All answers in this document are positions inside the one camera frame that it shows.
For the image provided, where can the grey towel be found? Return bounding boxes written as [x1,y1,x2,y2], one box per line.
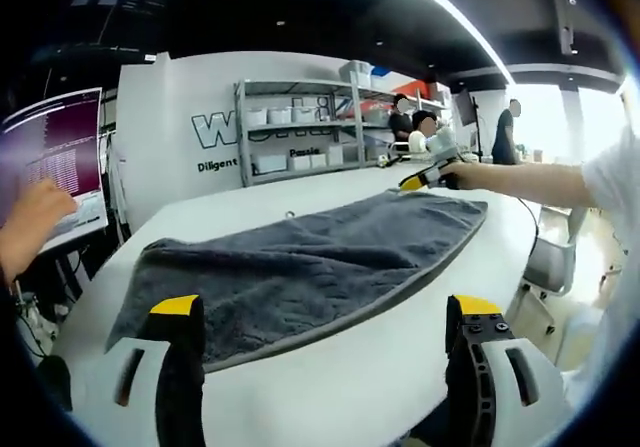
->
[103,189,489,373]

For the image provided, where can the black screen on stand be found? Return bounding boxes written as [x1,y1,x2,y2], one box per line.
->
[452,89,489,161]

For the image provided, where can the metal shelf unit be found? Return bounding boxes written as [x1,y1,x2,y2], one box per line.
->
[233,77,451,188]

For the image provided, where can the ceiling light strip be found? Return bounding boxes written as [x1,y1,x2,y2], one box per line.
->
[387,0,514,86]

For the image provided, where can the group of white storage boxes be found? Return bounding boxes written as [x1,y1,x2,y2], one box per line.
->
[244,59,451,173]

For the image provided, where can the person's white shirt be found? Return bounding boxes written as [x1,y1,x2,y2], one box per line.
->
[559,121,640,421]

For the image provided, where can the purple screen monitor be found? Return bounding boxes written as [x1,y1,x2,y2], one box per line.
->
[0,86,110,253]

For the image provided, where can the black cable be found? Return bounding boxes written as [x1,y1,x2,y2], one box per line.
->
[517,196,542,268]

